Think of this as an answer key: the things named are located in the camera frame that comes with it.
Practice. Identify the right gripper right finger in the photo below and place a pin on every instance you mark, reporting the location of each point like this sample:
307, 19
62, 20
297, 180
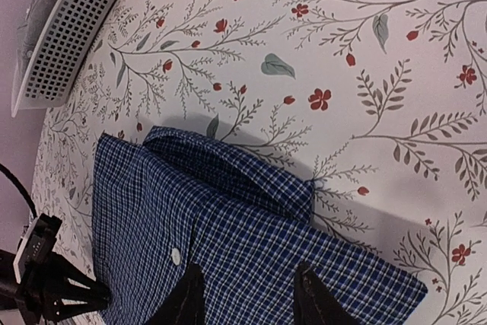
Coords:
313, 303

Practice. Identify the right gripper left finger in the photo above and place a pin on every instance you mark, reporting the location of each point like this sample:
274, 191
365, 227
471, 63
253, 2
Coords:
185, 305

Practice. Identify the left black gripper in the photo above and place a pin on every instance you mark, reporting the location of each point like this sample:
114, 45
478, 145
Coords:
44, 283

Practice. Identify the blue plaid long sleeve shirt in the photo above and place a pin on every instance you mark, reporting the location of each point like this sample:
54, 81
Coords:
181, 198

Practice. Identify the white plastic basket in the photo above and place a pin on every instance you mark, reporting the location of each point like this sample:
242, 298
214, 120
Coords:
59, 53

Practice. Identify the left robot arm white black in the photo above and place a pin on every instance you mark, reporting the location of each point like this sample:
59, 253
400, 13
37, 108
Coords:
9, 285

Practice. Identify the floral patterned table mat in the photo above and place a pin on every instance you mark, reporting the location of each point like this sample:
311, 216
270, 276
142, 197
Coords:
381, 102

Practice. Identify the grey folded shirt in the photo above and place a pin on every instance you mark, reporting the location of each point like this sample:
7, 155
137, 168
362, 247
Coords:
29, 31

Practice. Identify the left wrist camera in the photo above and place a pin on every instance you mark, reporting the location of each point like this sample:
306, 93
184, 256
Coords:
37, 243

